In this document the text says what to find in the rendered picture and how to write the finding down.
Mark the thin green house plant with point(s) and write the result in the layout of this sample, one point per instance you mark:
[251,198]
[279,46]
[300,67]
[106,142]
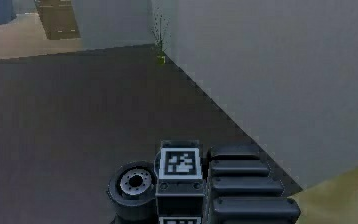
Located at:
[160,43]

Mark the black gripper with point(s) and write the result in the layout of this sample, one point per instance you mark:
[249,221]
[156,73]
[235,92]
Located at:
[133,186]

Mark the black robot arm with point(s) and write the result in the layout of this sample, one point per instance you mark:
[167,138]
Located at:
[243,186]

